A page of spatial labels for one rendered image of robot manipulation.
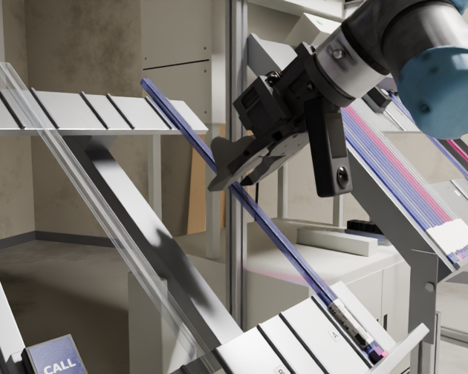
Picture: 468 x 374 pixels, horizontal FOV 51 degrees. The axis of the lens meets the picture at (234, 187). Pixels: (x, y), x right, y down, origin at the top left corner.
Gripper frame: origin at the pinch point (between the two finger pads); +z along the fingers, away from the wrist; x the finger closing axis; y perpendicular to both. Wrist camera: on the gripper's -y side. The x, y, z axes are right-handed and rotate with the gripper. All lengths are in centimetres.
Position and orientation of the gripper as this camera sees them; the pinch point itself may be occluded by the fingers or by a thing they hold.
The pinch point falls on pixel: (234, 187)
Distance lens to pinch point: 66.1
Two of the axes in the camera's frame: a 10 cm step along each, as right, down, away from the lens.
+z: -6.2, 5.4, 5.7
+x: -6.2, 1.0, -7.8
